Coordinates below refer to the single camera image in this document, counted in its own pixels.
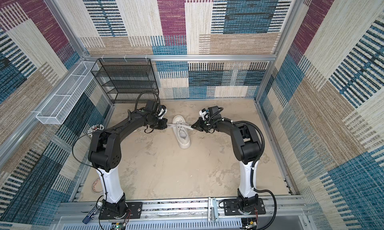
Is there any clear tape roll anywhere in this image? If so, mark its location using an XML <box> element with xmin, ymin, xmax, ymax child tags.
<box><xmin>91</xmin><ymin>178</ymin><xmax>104</xmax><ymax>194</ymax></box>

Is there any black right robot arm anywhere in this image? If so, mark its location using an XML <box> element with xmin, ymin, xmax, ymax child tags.
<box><xmin>192</xmin><ymin>106</ymin><xmax>265</xmax><ymax>214</ymax></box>

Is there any black mesh shelf rack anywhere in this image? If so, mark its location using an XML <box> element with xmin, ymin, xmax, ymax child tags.
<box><xmin>91</xmin><ymin>58</ymin><xmax>159</xmax><ymax>104</ymax></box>

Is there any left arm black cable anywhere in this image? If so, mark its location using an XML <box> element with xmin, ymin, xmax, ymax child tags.
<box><xmin>71</xmin><ymin>90</ymin><xmax>168</xmax><ymax>230</ymax></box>

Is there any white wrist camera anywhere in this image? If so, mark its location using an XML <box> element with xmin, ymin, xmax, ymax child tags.
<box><xmin>158</xmin><ymin>105</ymin><xmax>167</xmax><ymax>119</ymax></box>
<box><xmin>199</xmin><ymin>109</ymin><xmax>210</xmax><ymax>121</ymax></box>

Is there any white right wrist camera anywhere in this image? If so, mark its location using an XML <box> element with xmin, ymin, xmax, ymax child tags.
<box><xmin>199</xmin><ymin>109</ymin><xmax>210</xmax><ymax>121</ymax></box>

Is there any clear cup of pencils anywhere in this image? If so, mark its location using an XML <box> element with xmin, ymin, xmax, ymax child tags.
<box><xmin>87</xmin><ymin>124</ymin><xmax>105</xmax><ymax>137</ymax></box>

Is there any white shoelace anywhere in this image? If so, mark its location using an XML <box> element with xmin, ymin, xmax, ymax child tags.
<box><xmin>167</xmin><ymin>123</ymin><xmax>193</xmax><ymax>134</ymax></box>

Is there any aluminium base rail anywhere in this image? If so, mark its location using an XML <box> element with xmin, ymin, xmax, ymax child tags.
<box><xmin>50</xmin><ymin>196</ymin><xmax>316</xmax><ymax>230</ymax></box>

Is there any white wire mesh tray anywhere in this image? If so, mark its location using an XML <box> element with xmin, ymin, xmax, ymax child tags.
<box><xmin>36</xmin><ymin>61</ymin><xmax>95</xmax><ymax>125</ymax></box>

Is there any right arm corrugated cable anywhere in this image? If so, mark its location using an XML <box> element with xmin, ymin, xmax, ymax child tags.
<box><xmin>206</xmin><ymin>105</ymin><xmax>279</xmax><ymax>230</ymax></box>

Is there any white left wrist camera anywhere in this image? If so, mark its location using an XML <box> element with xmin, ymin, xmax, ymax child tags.
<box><xmin>158</xmin><ymin>105</ymin><xmax>167</xmax><ymax>119</ymax></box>

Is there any white sneaker shoe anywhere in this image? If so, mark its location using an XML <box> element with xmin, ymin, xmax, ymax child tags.
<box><xmin>173</xmin><ymin>115</ymin><xmax>191</xmax><ymax>149</ymax></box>

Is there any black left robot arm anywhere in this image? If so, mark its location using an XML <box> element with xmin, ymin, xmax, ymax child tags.
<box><xmin>88</xmin><ymin>100</ymin><xmax>168</xmax><ymax>220</ymax></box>

